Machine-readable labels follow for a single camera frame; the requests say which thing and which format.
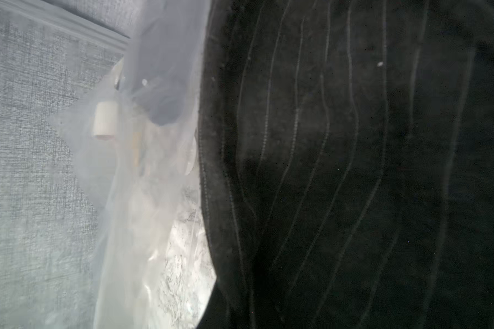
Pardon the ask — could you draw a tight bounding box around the clear plastic vacuum bag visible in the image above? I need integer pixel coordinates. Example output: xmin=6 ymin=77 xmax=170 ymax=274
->
xmin=51 ymin=1 xmax=215 ymax=328

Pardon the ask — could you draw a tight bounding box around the dark grey pinstripe shirt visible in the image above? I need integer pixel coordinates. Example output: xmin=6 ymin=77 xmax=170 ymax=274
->
xmin=198 ymin=1 xmax=494 ymax=328

